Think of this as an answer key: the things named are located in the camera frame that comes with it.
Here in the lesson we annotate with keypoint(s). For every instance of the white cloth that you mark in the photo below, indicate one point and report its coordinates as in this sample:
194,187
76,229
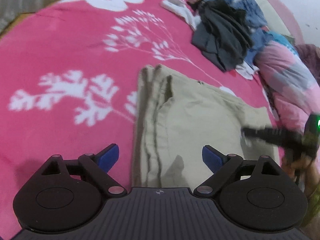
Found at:
180,8
246,71

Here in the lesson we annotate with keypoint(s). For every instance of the pink grey floral quilt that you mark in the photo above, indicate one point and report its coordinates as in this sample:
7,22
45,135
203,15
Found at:
287,80

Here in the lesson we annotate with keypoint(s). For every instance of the pink floral blanket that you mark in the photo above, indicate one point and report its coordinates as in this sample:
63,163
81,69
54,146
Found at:
62,42

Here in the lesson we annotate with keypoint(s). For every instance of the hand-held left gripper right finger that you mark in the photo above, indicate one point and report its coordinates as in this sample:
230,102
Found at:
212,161

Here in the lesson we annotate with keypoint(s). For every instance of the beige pants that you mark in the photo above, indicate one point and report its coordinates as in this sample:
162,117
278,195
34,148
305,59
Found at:
200,120

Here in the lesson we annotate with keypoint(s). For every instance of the blue denim jeans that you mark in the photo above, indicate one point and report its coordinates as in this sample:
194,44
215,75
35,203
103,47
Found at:
252,12

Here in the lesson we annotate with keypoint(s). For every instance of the grey satin curtain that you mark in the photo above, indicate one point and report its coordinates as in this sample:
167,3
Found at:
15,0

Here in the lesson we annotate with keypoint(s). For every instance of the teal blue quilt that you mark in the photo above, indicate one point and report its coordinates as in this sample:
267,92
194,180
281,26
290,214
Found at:
282,38

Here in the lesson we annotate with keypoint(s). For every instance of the person's right hand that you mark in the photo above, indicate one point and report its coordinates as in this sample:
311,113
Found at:
312,177

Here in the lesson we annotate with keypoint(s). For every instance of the pink and white headboard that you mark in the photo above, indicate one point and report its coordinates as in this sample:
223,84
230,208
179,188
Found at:
275,2

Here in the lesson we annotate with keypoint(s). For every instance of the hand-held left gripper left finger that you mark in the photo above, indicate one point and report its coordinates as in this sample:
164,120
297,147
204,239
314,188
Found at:
108,158

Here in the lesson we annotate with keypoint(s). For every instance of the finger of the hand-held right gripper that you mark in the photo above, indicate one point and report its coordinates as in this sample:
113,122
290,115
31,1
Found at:
265,133

